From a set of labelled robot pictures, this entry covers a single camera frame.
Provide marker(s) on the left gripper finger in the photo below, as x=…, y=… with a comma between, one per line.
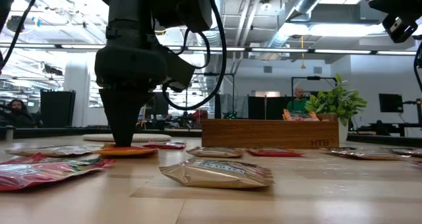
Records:
x=125, y=118

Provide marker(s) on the red tea packet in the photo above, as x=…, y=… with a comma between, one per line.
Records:
x=43, y=174
x=418, y=163
x=166, y=145
x=275, y=152

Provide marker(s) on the beige tea packet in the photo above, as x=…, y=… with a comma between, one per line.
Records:
x=409, y=151
x=216, y=152
x=52, y=151
x=366, y=155
x=214, y=174

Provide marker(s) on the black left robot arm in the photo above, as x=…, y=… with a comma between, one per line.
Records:
x=128, y=6

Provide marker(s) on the wooden tea organizer box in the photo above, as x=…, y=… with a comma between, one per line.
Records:
x=257, y=133

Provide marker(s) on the grey round plate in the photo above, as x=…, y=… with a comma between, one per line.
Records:
x=151, y=137

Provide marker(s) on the black computer monitor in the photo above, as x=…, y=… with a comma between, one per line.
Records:
x=390, y=102
x=161, y=103

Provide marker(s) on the black cabinet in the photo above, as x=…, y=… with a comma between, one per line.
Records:
x=57, y=108

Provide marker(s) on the person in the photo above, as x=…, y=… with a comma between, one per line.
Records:
x=298, y=103
x=16, y=110

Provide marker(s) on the green plant in white pot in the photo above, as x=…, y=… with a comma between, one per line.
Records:
x=339, y=100

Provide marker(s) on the long linear ceiling light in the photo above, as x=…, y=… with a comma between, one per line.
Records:
x=280, y=50

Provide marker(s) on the dark partition panel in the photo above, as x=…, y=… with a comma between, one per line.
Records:
x=277, y=108

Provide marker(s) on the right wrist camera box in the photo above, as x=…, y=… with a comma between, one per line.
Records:
x=400, y=28

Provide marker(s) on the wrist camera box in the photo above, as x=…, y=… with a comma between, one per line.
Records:
x=181, y=72
x=400, y=28

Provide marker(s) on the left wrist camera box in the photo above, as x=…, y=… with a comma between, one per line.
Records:
x=181, y=72

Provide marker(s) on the black metal frame stand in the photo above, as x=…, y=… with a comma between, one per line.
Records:
x=216, y=74

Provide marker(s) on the small grey post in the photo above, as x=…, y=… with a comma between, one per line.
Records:
x=10, y=133

